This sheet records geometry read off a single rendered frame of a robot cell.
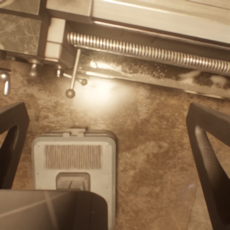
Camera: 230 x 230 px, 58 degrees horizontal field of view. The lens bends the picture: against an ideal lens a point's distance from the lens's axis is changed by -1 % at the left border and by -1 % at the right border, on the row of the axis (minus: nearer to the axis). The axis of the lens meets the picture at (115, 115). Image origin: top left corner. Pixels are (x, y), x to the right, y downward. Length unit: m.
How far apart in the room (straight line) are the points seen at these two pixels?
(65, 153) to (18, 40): 0.81
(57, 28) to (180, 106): 1.10
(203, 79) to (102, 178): 0.82
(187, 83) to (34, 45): 0.80
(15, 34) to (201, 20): 0.56
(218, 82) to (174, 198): 0.96
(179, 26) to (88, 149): 0.88
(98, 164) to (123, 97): 0.51
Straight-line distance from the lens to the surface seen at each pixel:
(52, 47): 0.75
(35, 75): 0.77
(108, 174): 1.36
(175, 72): 1.17
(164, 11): 0.72
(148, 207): 1.79
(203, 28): 0.76
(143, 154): 1.61
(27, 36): 0.70
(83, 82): 0.96
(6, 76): 0.76
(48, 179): 1.43
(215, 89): 1.25
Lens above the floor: 1.52
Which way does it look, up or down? 83 degrees down
